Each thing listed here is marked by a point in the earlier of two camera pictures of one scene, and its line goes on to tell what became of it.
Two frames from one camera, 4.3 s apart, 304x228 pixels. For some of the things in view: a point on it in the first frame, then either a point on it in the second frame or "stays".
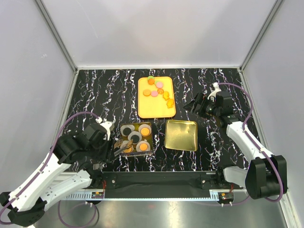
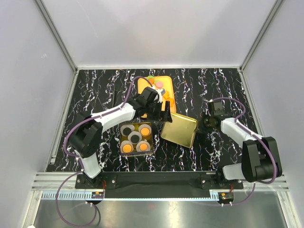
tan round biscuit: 145,131 stays
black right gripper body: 208,108 -> 207,119
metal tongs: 119,147 -> 113,96
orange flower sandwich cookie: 143,147 stays
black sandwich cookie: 135,138 stays
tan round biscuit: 128,150 stays
